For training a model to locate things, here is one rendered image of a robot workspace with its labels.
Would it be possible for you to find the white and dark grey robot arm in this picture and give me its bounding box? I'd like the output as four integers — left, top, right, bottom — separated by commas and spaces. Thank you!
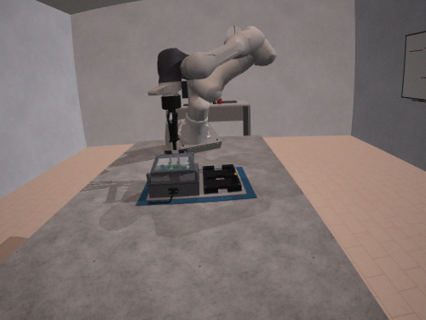
147, 26, 277, 144

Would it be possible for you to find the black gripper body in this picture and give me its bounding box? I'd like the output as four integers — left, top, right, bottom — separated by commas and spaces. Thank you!
161, 94, 181, 122

